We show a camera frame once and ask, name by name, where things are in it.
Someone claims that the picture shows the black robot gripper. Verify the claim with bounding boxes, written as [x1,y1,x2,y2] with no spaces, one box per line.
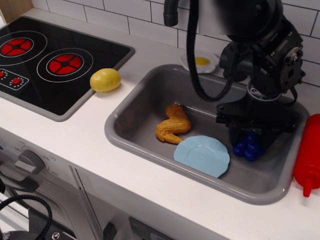
[216,94,300,150]

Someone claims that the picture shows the blue toy blueberries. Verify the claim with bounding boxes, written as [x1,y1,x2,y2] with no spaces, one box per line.
[233,131,265,162]

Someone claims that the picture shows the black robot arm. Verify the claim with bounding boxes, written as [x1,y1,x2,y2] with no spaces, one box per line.
[211,0,305,149]

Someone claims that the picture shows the grey toy sink basin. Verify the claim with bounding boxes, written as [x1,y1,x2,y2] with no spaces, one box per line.
[104,64,309,205]

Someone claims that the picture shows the light blue toy plate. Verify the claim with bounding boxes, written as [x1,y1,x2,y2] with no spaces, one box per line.
[173,135,230,178]

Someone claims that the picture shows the dark grey toy faucet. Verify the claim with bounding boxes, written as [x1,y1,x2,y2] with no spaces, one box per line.
[163,0,253,82]

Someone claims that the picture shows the red ketchup bottle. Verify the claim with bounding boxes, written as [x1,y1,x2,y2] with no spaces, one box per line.
[293,114,320,198]

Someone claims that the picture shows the toy chicken wing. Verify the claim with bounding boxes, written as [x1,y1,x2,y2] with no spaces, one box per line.
[155,104,192,145]

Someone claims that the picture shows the toy fried egg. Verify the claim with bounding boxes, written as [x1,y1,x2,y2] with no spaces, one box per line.
[194,51,220,74]

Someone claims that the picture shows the yellow toy potato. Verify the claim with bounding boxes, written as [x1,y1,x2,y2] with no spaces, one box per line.
[89,68,122,93]

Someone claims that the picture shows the black toy stove top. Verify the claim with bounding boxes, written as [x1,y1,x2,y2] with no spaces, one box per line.
[0,16,135,122]

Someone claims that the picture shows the grey oven knob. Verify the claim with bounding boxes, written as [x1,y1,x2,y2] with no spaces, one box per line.
[14,150,45,175]

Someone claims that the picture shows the black braided cable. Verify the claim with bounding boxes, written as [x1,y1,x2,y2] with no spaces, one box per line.
[186,0,239,103]

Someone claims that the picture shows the black cable lower left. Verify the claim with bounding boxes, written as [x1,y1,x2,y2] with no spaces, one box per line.
[0,194,53,240]

